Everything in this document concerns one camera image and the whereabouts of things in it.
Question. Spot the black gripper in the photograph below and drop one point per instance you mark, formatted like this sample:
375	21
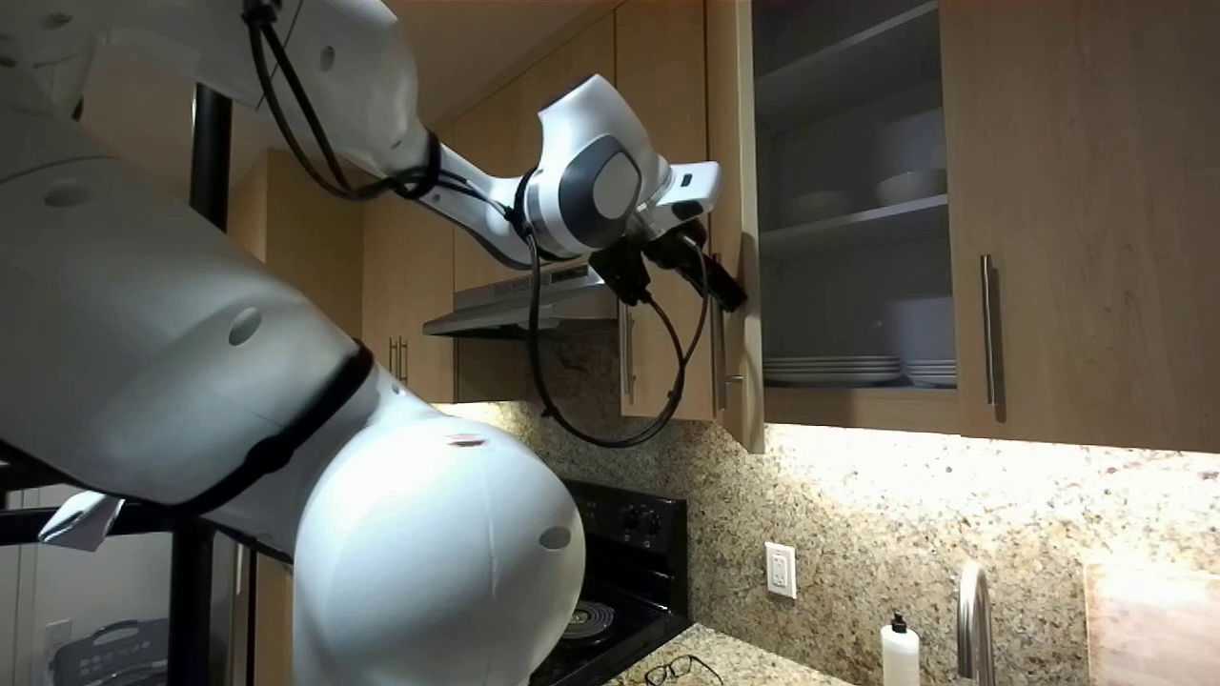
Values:
661	262

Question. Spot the wooden cupboard door with handle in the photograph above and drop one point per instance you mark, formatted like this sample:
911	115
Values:
731	68

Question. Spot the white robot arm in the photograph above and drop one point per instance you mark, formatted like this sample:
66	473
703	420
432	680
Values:
149	361

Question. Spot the middle wooden cupboard door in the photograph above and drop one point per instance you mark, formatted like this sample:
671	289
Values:
1084	218

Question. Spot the range hood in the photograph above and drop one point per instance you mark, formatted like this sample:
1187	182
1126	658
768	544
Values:
552	299

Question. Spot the stack of white plates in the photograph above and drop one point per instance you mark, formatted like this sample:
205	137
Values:
904	345

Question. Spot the black stove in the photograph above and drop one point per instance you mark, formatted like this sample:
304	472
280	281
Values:
633	590

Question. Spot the steel faucet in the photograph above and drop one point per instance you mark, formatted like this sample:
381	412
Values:
975	625

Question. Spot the white soap bottle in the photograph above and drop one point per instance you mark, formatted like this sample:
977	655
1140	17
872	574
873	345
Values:
896	655

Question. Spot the wooden cutting board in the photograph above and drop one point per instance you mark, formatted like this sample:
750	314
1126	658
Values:
1153	625

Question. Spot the white wall outlet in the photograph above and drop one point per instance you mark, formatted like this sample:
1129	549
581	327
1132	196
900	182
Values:
783	568

